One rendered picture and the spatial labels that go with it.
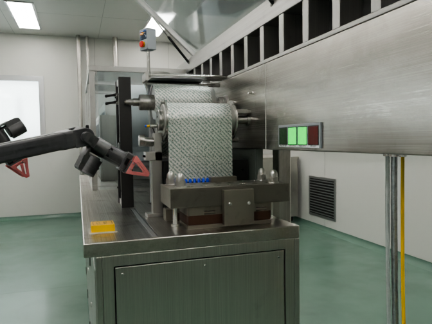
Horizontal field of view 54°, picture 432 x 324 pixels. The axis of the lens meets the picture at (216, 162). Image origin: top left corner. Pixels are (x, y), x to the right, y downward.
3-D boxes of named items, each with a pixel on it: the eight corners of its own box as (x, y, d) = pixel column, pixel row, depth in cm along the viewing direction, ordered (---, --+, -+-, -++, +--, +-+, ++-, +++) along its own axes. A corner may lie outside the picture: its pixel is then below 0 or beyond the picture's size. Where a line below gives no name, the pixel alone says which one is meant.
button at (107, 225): (90, 229, 134) (90, 221, 134) (113, 227, 136) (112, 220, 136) (91, 233, 128) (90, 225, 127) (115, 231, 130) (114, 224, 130)
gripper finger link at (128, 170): (144, 184, 140) (119, 170, 137) (141, 182, 147) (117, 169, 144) (155, 166, 141) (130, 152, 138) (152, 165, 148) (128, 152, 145)
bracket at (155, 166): (143, 215, 158) (141, 133, 156) (161, 214, 160) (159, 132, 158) (146, 217, 153) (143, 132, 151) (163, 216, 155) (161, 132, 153)
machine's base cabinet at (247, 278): (85, 280, 360) (82, 179, 355) (161, 272, 380) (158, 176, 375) (101, 556, 120) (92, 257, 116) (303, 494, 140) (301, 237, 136)
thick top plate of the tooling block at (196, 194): (160, 202, 143) (160, 184, 143) (268, 195, 156) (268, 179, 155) (170, 209, 128) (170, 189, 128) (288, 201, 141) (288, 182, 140)
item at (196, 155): (168, 185, 148) (168, 132, 147) (232, 182, 156) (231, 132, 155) (169, 185, 148) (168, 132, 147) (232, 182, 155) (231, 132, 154)
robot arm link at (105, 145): (96, 134, 137) (95, 135, 143) (85, 152, 136) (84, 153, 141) (115, 144, 139) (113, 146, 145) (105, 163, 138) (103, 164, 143)
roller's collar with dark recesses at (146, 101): (138, 110, 177) (137, 95, 177) (152, 110, 179) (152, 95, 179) (140, 109, 171) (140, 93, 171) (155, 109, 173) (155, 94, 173)
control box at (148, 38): (136, 50, 204) (136, 29, 203) (148, 52, 208) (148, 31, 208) (144, 48, 199) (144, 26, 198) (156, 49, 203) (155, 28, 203)
